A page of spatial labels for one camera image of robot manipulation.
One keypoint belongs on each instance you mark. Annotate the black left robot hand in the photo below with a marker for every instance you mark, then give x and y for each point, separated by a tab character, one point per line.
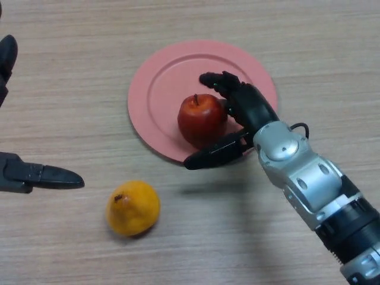
29	176

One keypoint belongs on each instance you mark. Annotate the pink round plate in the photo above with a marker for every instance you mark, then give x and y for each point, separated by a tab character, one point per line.
166	98

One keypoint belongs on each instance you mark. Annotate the yellow pear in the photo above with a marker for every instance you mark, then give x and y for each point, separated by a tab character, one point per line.
133	209

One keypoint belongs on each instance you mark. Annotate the red apple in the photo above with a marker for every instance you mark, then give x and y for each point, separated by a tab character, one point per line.
200	118

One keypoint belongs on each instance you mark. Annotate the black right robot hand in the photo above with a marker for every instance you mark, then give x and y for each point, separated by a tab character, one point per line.
249	107

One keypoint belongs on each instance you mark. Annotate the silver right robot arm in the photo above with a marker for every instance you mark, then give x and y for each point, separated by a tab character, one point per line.
311	184

